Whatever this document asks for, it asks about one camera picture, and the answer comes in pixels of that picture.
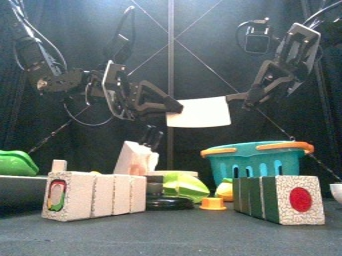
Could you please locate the yellow green toy fruit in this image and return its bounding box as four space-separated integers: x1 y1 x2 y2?
213 177 234 203

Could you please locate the green toy lettuce leaf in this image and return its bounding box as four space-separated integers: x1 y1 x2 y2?
0 149 39 177

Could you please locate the black toy pan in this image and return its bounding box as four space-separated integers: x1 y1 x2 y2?
144 175 196 212

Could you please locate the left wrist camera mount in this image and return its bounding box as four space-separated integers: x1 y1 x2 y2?
102 5 137 65

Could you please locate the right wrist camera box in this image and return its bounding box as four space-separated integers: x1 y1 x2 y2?
234 18 273 55

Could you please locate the small white bowl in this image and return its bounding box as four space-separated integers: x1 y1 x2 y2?
328 182 342 205

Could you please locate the small orange toy cup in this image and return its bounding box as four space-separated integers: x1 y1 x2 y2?
197 196 228 212

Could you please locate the light green toy vegetable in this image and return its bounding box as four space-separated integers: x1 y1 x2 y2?
161 171 210 204

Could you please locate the white toy cleaver black handle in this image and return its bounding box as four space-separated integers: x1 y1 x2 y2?
164 92 250 129

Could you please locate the vertical metal frame pole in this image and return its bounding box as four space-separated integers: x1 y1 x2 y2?
165 0 176 171

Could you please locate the small white toy block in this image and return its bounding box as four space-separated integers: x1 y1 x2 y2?
50 159 67 173

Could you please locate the teal basket orange rim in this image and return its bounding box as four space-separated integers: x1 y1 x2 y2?
198 140 315 188

